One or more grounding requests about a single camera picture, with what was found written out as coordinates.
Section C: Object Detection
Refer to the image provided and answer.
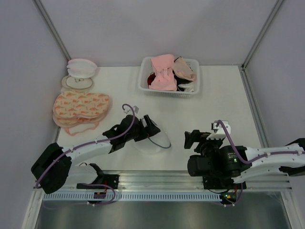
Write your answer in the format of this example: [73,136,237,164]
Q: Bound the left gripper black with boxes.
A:
[125,115,160,142]

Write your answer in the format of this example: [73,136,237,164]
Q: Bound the white mesh laundry bag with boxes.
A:
[134,120,172,155]

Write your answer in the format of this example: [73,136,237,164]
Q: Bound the peach beige bra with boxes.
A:
[172,57,197,82]

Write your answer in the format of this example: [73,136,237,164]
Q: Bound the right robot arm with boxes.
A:
[184,130,305,188]

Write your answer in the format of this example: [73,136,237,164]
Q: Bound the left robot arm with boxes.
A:
[31,115,161,194]

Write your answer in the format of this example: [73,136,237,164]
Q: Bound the pink bra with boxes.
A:
[151,54,177,91]

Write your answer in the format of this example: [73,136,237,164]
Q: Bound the dark red bra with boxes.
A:
[147,72,156,90]

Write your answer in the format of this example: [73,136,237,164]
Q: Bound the white bra in basket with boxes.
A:
[180,81,195,92]

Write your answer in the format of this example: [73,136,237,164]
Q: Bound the black bra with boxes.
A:
[175,78,190,92]

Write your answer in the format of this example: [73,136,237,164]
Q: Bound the white pink-edged flat bag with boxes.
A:
[64,122,100,136]

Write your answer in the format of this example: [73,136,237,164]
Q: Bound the beige round laundry bag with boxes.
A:
[61,75,93,91]

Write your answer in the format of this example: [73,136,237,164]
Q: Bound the white pink-trimmed laundry bags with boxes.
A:
[67,58,97,79]

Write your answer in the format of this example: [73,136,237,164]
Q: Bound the white plastic basket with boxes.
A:
[138,54,201,98]

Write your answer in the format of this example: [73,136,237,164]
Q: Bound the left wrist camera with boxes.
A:
[132,106,139,114]

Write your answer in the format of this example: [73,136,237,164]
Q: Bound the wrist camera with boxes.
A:
[132,106,139,114]
[207,120,231,140]

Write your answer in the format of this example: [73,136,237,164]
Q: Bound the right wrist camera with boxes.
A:
[207,120,231,140]

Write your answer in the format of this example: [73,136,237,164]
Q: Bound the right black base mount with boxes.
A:
[203,177,247,190]

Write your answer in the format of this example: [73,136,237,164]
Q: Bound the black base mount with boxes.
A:
[76,174,120,189]
[203,177,247,190]

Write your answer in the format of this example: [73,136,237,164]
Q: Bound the aluminium front rail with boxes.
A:
[33,169,293,191]

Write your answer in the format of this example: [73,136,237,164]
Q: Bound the aluminium rail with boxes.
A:
[238,65,270,148]
[33,169,293,191]

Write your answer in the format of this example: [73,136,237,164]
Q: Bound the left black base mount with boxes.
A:
[76,174,120,189]

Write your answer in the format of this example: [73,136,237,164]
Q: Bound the right side aluminium rail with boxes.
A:
[238,65,270,148]

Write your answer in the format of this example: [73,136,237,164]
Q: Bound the white slotted cable duct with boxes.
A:
[43,191,221,202]

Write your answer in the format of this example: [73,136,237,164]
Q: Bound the right aluminium frame post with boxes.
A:
[241,0,285,71]

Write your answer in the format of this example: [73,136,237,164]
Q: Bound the aluminium frame post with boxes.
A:
[32,0,71,61]
[241,0,285,71]

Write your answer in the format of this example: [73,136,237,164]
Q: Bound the left aluminium frame post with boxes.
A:
[32,0,71,61]

